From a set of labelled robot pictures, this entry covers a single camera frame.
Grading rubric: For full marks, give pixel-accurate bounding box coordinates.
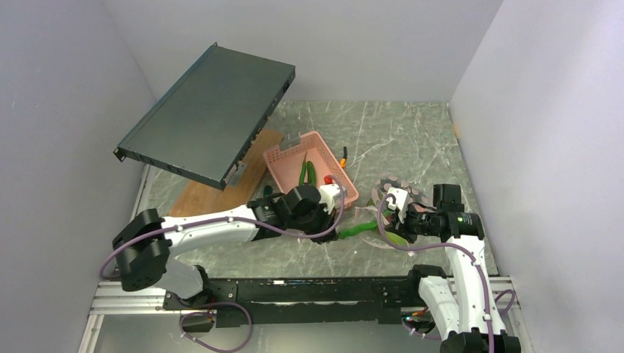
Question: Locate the black orange small tool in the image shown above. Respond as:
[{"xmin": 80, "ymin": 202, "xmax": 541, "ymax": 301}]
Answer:
[{"xmin": 339, "ymin": 146, "xmax": 348, "ymax": 168}]

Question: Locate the dark green rack server chassis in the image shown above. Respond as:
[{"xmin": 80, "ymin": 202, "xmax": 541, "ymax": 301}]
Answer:
[{"xmin": 113, "ymin": 43, "xmax": 296, "ymax": 190}]

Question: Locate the pink perforated plastic basket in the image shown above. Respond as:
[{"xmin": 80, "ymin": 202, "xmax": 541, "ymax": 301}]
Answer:
[{"xmin": 263, "ymin": 132, "xmax": 359, "ymax": 208}]

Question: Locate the aluminium frame rail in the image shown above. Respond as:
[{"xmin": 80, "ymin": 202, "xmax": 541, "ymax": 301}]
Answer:
[{"xmin": 77, "ymin": 165, "xmax": 167, "ymax": 353}]

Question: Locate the green handled screwdriver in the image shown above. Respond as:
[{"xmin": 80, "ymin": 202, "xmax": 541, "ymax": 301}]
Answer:
[{"xmin": 263, "ymin": 185, "xmax": 274, "ymax": 197}]

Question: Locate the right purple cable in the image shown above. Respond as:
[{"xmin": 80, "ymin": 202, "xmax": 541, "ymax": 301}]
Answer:
[{"xmin": 376, "ymin": 193, "xmax": 517, "ymax": 353}]

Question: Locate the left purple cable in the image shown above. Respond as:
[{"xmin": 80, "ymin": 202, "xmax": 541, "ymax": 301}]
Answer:
[{"xmin": 99, "ymin": 175, "xmax": 347, "ymax": 353}]

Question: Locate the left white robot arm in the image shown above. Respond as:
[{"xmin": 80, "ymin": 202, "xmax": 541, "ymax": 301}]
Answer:
[{"xmin": 109, "ymin": 183, "xmax": 347, "ymax": 309}]

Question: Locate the brown wooden board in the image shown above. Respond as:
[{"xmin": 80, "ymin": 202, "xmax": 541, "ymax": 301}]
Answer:
[{"xmin": 169, "ymin": 129, "xmax": 283, "ymax": 217}]

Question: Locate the clear zip top bag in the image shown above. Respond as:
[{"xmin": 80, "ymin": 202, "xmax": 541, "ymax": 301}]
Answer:
[{"xmin": 353, "ymin": 174, "xmax": 433, "ymax": 250}]

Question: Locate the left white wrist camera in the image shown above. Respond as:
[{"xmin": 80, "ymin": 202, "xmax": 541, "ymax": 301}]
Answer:
[{"xmin": 318, "ymin": 183, "xmax": 348, "ymax": 214}]

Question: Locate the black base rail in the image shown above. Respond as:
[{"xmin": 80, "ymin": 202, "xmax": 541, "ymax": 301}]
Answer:
[{"xmin": 163, "ymin": 275, "xmax": 440, "ymax": 328}]

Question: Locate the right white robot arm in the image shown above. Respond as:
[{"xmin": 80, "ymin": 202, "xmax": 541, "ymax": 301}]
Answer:
[{"xmin": 377, "ymin": 184, "xmax": 522, "ymax": 352}]

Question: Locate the dark green fake cucumber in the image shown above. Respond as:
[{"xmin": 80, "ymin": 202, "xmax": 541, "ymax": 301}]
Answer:
[{"xmin": 337, "ymin": 221, "xmax": 377, "ymax": 240}]

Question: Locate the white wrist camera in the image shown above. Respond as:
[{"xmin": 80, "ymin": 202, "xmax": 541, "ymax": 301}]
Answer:
[
  {"xmin": 386, "ymin": 187, "xmax": 410, "ymax": 223},
  {"xmin": 318, "ymin": 183, "xmax": 348, "ymax": 214}
]

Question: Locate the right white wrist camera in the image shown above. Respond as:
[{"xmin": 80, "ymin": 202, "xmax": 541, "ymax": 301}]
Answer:
[{"xmin": 386, "ymin": 187, "xmax": 410, "ymax": 223}]

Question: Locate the thin green fake chili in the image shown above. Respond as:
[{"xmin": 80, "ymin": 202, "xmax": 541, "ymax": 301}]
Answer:
[{"xmin": 298, "ymin": 153, "xmax": 308, "ymax": 185}]

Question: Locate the purple cable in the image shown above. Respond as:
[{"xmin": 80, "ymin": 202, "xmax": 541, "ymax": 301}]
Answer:
[
  {"xmin": 376, "ymin": 193, "xmax": 517, "ymax": 353},
  {"xmin": 99, "ymin": 175, "xmax": 347, "ymax": 353}
]

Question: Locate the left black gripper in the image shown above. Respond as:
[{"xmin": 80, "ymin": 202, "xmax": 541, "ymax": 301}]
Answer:
[{"xmin": 288, "ymin": 200, "xmax": 338, "ymax": 245}]

